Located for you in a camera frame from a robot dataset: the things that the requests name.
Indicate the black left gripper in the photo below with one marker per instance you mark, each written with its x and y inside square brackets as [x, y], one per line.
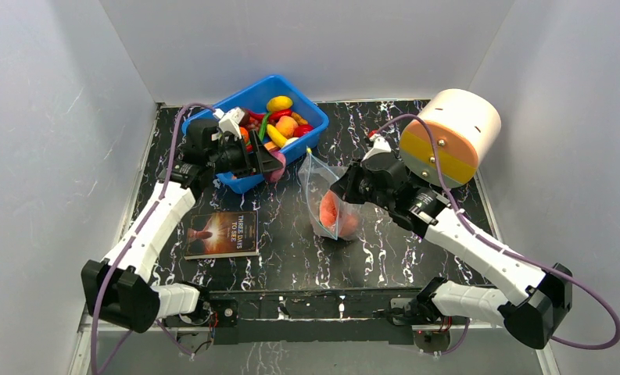
[263, 158]

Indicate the red toy tomato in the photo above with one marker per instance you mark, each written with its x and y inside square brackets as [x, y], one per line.
[302, 130]

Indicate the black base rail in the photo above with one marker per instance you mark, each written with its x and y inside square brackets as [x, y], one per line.
[327, 315]

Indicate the toy watermelon slice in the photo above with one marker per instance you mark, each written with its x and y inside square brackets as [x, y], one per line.
[329, 209]

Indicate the green toy bean pod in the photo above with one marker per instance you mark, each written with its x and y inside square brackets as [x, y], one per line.
[263, 125]

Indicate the clear zip top bag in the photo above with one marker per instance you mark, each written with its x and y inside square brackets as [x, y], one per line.
[316, 178]

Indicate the three days to see book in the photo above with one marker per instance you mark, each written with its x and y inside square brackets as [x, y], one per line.
[222, 235]

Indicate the cream cylinder with coloured face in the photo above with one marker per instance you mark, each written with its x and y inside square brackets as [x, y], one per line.
[464, 126]

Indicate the blue plastic bin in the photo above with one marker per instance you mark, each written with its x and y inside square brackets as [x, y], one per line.
[304, 111]

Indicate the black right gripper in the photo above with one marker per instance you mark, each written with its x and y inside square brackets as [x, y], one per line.
[353, 183]

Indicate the red toy chili pepper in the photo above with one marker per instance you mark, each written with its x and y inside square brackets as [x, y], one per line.
[259, 117]

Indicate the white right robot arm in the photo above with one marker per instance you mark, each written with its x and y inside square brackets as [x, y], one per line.
[528, 302]

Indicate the orange toy peach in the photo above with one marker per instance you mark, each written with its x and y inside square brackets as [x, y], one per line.
[286, 126]

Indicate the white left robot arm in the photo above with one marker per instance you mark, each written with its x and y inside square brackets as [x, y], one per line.
[117, 288]

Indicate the yellow toy banana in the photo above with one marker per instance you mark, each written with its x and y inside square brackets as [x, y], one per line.
[276, 136]

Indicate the yellow toy lemon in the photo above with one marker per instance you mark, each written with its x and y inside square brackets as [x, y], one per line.
[279, 103]

